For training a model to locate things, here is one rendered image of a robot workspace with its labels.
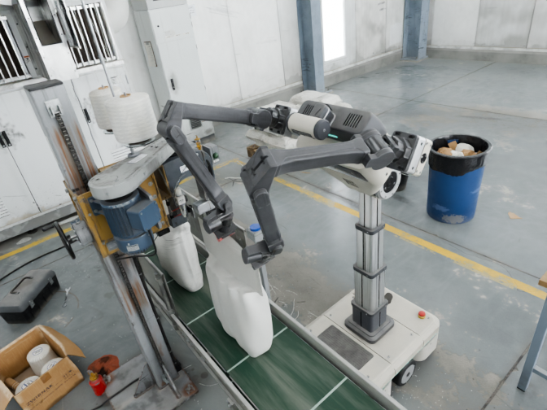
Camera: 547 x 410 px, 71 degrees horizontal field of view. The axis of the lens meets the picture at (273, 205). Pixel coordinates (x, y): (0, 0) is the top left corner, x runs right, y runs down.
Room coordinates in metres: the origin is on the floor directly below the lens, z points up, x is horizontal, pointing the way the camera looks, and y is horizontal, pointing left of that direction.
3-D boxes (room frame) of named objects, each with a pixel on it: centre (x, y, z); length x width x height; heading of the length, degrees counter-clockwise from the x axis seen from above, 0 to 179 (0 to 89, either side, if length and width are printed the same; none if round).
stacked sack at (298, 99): (5.03, -0.73, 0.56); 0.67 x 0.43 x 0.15; 35
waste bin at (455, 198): (2.84, -1.57, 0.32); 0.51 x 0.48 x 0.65; 125
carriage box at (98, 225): (1.58, 0.71, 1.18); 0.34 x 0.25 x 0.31; 125
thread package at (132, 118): (1.46, 0.48, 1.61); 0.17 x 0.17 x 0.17
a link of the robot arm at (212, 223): (1.35, 0.24, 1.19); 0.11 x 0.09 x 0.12; 126
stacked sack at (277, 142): (4.47, -0.36, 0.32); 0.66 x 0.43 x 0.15; 127
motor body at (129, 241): (1.36, 0.60, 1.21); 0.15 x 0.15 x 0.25
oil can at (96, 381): (1.49, 1.17, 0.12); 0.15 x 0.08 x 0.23; 35
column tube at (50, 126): (1.52, 0.79, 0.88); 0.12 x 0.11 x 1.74; 125
